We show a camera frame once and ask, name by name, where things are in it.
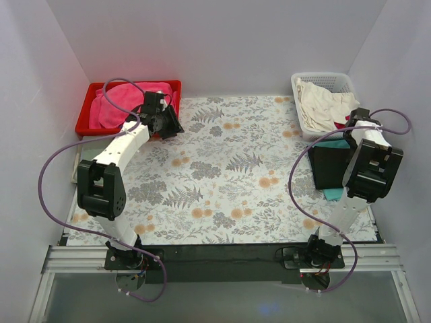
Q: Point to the magenta cloth in basket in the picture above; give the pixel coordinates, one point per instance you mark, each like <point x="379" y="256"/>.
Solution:
<point x="340" y="125"/>

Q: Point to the white plastic basket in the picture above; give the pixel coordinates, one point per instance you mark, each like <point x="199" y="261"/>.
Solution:
<point x="334" y="82"/>

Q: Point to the grey green folded shirt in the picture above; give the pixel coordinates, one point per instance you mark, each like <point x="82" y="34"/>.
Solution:
<point x="87" y="151"/>

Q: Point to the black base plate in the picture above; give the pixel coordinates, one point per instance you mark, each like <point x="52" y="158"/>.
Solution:
<point x="238" y="262"/>

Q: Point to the red plastic bin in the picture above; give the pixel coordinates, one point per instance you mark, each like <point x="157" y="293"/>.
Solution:
<point x="98" y="117"/>

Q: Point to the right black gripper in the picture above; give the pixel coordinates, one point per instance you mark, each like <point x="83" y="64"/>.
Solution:
<point x="349" y="132"/>

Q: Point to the floral table mat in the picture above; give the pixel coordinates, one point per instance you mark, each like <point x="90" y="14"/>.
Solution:
<point x="236" y="175"/>

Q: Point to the teal folded shirt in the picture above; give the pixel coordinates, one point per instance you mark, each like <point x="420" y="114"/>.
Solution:
<point x="333" y="194"/>

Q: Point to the cream crumpled shirt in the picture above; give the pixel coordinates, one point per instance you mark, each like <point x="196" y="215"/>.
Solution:
<point x="320" y="108"/>

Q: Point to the aluminium rail frame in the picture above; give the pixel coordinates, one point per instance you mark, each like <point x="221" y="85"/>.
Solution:
<point x="95" y="259"/>

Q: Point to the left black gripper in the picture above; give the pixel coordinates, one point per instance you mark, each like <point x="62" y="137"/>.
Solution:
<point x="172" y="120"/>

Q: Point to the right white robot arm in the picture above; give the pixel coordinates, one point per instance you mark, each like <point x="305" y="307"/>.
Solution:
<point x="369" y="176"/>

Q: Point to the black t shirt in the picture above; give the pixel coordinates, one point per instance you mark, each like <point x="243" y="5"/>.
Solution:
<point x="328" y="166"/>

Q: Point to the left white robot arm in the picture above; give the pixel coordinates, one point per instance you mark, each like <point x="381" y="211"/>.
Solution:
<point x="100" y="188"/>

